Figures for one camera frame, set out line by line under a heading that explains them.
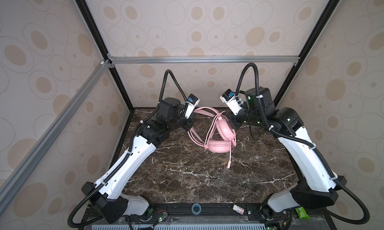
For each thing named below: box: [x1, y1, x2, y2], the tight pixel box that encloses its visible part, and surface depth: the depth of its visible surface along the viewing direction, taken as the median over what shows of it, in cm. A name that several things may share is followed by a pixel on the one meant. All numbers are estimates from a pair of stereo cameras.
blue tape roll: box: [191, 203, 202, 215], surface depth 76 cm
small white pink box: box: [232, 204, 245, 215], surface depth 75 cm
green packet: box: [294, 206, 311, 219], surface depth 74 cm
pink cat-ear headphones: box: [187, 106, 236, 154], surface depth 60 cm
